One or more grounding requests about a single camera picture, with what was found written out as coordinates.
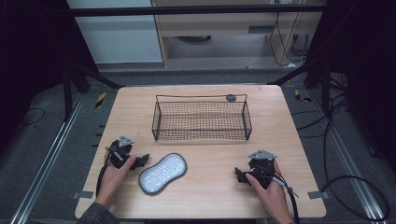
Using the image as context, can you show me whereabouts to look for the black hanging desk cables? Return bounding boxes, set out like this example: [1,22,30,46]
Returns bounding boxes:
[268,11,310,68]

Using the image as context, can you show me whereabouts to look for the grey oval cleaning pad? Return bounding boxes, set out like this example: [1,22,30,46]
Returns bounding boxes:
[137,152,189,196]

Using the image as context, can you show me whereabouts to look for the person's left hand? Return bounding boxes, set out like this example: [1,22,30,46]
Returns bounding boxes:
[94,155,138,209]

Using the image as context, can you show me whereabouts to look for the dark curtain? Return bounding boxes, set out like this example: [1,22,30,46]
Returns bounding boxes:
[0,0,98,153]
[306,0,396,174]

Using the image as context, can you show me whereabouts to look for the black looped floor cable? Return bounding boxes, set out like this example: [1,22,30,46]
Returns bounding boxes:
[320,92,390,222]

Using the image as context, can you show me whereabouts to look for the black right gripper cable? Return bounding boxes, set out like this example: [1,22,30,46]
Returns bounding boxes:
[270,173,302,224]

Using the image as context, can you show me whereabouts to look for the black wire mesh basket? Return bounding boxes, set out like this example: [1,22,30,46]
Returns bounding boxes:
[151,93,253,142]

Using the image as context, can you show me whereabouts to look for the black metal stand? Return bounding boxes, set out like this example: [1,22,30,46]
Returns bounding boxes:
[267,57,333,116]
[61,59,126,123]

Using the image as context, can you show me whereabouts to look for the yellow black tape strip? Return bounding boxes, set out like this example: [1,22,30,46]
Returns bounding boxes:
[94,91,107,109]
[293,89,313,104]

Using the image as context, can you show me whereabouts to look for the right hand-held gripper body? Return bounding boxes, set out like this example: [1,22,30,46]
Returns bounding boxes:
[247,149,278,190]

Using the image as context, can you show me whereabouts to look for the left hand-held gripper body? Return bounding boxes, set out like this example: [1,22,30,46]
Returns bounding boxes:
[106,134,135,171]

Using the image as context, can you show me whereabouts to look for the thin black floor cable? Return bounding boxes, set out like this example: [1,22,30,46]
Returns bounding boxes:
[18,106,47,128]

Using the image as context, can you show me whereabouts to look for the aluminium floor rail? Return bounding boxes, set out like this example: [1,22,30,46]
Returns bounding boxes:
[8,92,88,224]
[307,89,388,224]

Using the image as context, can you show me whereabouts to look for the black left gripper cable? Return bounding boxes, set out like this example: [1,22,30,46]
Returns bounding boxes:
[95,145,116,198]

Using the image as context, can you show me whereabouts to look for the white cabinet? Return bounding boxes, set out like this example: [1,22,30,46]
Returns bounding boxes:
[66,0,164,65]

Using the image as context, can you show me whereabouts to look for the person's right hand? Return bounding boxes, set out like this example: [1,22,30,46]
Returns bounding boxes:
[245,161,296,224]

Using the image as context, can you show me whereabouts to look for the grey tape piece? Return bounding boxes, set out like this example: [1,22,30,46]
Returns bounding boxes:
[306,189,331,201]
[71,189,94,201]

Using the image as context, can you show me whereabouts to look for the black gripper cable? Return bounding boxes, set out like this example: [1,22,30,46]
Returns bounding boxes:
[95,145,116,198]
[270,173,302,224]

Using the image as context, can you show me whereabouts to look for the wooden desk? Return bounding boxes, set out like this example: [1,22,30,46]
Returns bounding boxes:
[151,0,329,68]

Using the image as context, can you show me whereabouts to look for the black horizontal frame bar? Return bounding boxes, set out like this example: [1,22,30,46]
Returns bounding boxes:
[69,4,327,18]

